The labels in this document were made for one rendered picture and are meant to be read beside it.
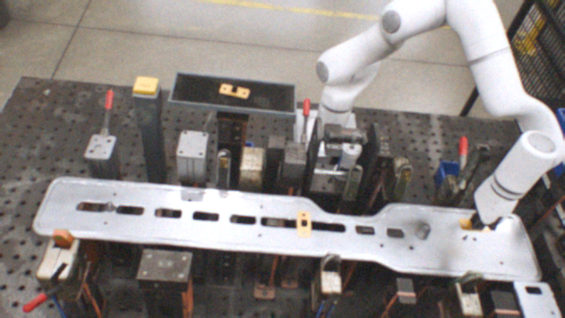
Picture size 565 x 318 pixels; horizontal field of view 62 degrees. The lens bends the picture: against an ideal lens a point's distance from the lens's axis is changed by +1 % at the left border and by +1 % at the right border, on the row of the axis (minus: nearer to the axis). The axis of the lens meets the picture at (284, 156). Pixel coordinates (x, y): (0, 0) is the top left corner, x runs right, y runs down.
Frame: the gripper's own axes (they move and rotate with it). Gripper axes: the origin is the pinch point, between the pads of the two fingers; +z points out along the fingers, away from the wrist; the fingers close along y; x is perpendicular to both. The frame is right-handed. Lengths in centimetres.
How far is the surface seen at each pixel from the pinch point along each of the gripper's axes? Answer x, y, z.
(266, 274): -55, 5, 30
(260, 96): -62, -34, -7
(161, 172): -93, -31, 30
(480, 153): -0.7, -14.6, -11.2
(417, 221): -13.1, -4.5, 9.3
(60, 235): -105, 15, -1
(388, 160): -23.1, -18.2, -0.9
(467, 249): -0.2, 3.5, 9.3
